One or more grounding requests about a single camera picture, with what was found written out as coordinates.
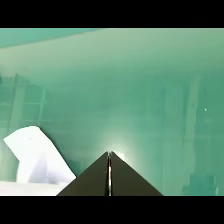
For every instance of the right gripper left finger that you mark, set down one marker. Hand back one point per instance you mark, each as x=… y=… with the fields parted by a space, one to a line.
x=91 y=180

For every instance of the white shirt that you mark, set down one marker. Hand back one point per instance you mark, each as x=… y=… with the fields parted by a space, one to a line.
x=36 y=156

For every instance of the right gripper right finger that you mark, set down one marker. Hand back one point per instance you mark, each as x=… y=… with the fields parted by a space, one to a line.
x=128 y=180

